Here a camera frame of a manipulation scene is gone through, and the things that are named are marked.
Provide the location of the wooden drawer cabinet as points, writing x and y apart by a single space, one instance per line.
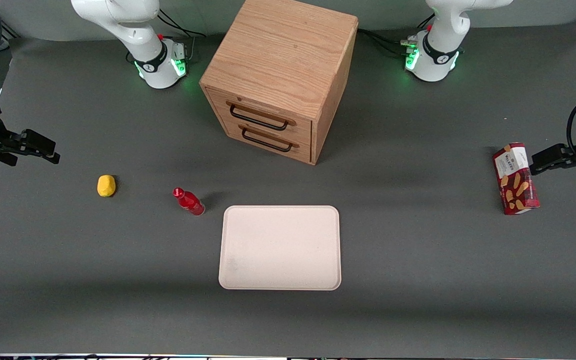
278 55

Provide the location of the red coke bottle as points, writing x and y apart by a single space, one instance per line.
189 202

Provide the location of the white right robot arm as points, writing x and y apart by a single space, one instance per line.
128 30

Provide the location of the red shortbread cookie box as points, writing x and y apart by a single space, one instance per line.
517 180

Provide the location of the beige plastic tray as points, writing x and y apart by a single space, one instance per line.
280 247

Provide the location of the wooden drawer front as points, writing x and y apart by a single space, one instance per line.
305 154
304 131

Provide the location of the yellow lemon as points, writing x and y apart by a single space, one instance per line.
106 185

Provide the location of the grey table cover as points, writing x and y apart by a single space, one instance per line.
418 275

